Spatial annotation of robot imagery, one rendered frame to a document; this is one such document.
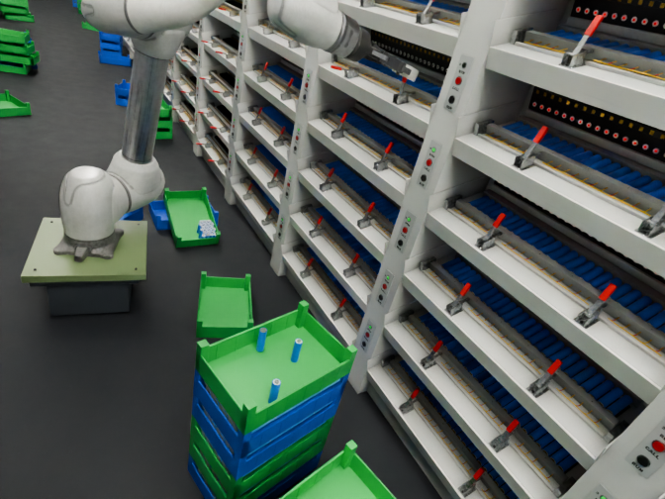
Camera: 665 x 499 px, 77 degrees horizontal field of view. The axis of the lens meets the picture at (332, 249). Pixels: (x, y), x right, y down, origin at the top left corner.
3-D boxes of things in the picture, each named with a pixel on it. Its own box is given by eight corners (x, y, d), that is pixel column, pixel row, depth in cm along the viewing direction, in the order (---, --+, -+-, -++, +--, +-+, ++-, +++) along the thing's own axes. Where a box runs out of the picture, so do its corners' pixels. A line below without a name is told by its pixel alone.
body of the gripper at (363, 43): (333, 51, 105) (361, 65, 111) (351, 59, 99) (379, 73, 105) (346, 21, 102) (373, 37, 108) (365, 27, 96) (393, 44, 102)
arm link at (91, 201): (50, 229, 142) (42, 168, 130) (95, 210, 157) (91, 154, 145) (88, 248, 138) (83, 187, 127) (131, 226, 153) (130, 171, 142)
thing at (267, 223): (274, 249, 198) (271, 226, 190) (233, 191, 240) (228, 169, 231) (313, 237, 206) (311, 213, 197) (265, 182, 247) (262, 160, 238)
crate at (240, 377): (243, 436, 82) (248, 410, 78) (194, 367, 93) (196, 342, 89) (350, 372, 102) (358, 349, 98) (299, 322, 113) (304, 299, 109)
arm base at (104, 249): (47, 261, 137) (45, 247, 134) (70, 226, 155) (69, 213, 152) (109, 266, 141) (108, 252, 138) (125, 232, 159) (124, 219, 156)
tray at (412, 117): (427, 141, 109) (431, 104, 103) (318, 77, 151) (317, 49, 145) (484, 124, 117) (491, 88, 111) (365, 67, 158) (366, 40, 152)
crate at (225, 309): (251, 338, 159) (253, 323, 155) (195, 338, 153) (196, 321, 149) (248, 288, 183) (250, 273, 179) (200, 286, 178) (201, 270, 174)
